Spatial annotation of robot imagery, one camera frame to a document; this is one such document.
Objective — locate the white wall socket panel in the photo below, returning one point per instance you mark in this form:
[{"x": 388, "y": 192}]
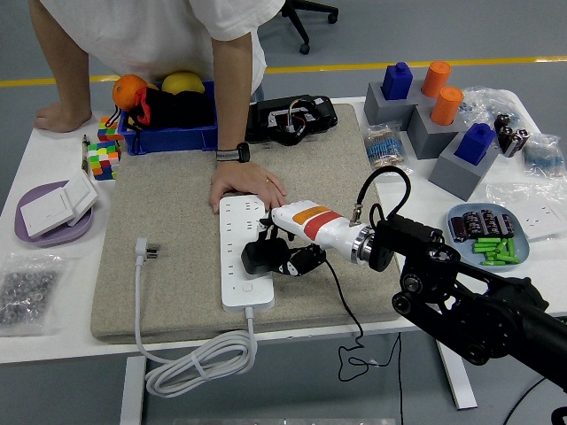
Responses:
[{"x": 538, "y": 219}]

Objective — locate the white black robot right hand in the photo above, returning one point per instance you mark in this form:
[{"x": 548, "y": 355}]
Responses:
[{"x": 319, "y": 223}]

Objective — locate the grey-brown mat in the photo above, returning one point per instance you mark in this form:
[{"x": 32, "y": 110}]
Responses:
[{"x": 177, "y": 212}]

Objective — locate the black office chair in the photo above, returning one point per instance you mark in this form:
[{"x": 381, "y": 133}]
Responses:
[{"x": 304, "y": 48}]

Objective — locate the white wall switch panel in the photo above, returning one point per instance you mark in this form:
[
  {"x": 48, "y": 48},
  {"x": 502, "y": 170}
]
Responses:
[
  {"x": 82, "y": 195},
  {"x": 44, "y": 212}
]

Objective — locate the orange cylinder peg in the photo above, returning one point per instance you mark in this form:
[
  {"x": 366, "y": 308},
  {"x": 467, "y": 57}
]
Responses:
[
  {"x": 435, "y": 79},
  {"x": 446, "y": 106}
]

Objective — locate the orange fruit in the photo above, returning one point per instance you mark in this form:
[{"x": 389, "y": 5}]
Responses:
[{"x": 126, "y": 90}]

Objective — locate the person's left hand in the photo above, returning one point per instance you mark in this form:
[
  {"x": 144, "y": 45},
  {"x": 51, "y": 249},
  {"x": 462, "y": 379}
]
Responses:
[{"x": 241, "y": 177}]

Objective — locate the bag of metal nuts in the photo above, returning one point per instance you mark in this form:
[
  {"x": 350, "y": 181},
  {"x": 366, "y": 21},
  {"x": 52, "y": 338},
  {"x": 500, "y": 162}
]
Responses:
[{"x": 26, "y": 292}]

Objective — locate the yellow lemon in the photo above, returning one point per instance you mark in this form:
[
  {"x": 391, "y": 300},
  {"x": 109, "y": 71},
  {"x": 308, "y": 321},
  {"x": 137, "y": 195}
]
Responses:
[{"x": 184, "y": 82}]

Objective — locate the white table leg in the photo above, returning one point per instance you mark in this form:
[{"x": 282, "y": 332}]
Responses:
[
  {"x": 133, "y": 389},
  {"x": 460, "y": 389}
]

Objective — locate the black wristwatch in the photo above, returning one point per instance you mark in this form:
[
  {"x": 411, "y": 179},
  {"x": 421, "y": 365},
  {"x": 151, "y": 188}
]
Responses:
[{"x": 235, "y": 153}]

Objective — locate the large colourful puzzle cube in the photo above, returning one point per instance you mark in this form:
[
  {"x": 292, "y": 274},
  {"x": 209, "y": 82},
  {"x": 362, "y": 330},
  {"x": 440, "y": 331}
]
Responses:
[{"x": 102, "y": 161}]

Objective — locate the blue square peg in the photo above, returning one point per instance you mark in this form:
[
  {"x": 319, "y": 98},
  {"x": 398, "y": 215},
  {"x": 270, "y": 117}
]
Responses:
[
  {"x": 474, "y": 144},
  {"x": 396, "y": 82}
]

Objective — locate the black pouch red trim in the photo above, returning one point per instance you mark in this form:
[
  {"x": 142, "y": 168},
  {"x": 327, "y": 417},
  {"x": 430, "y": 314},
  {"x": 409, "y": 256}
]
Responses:
[{"x": 177, "y": 110}]

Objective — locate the green cylindrical battery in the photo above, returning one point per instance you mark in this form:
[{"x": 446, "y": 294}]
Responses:
[
  {"x": 508, "y": 258},
  {"x": 483, "y": 251},
  {"x": 502, "y": 246},
  {"x": 485, "y": 246},
  {"x": 512, "y": 248},
  {"x": 491, "y": 263},
  {"x": 487, "y": 241}
]

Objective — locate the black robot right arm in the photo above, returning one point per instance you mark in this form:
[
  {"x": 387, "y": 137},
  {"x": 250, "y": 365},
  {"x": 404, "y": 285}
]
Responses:
[{"x": 465, "y": 292}]

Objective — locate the purple plate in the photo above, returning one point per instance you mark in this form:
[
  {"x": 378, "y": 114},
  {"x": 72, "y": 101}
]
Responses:
[{"x": 53, "y": 239}]

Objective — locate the black capacitor silver top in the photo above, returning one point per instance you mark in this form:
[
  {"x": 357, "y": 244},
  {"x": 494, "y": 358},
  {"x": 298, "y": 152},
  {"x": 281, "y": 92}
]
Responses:
[
  {"x": 519, "y": 142},
  {"x": 504, "y": 123},
  {"x": 507, "y": 141}
]

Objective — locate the person's right hand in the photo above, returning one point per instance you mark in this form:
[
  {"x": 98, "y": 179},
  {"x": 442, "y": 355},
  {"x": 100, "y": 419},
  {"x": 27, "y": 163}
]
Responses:
[{"x": 62, "y": 118}]

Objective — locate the blue plastic bin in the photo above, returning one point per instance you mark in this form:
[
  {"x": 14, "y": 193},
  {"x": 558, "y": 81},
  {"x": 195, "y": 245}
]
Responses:
[{"x": 177, "y": 139}]

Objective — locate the silver pen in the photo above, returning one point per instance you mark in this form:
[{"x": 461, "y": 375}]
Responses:
[{"x": 85, "y": 152}]

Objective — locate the grey square block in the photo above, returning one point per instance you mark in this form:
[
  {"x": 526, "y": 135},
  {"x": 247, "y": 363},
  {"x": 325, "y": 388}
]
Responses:
[
  {"x": 426, "y": 137},
  {"x": 451, "y": 177},
  {"x": 376, "y": 108}
]

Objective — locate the small colourful puzzle cube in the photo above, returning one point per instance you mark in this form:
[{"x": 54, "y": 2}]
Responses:
[{"x": 106, "y": 130}]

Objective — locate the light blue plate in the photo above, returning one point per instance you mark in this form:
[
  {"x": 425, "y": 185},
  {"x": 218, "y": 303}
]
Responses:
[{"x": 465, "y": 257}]

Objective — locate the bag of striped resistors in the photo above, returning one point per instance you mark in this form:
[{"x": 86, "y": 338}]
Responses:
[{"x": 384, "y": 148}]

